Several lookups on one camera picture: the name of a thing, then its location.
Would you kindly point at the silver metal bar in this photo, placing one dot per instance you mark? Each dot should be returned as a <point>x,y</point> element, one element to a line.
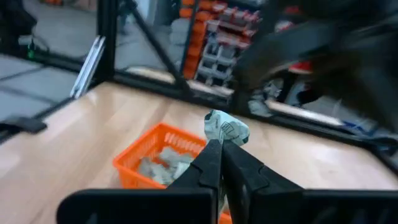
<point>88,67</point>

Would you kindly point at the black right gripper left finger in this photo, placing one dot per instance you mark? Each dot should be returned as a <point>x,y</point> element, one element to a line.
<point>205,171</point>

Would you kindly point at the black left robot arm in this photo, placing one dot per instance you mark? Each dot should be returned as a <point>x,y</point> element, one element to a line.
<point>357,62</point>

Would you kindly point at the black equipment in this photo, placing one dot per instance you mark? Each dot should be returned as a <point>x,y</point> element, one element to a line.
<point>15,25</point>

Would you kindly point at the black frame clamp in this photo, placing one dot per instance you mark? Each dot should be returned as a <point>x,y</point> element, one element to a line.
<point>21,124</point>

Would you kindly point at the storage shelf with bins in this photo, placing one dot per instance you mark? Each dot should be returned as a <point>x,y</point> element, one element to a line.
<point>217,40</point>

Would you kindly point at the orange plastic basket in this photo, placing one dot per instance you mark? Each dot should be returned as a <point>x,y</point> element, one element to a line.
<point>155,137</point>

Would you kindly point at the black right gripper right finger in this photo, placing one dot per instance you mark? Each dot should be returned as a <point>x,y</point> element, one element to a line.
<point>242,174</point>

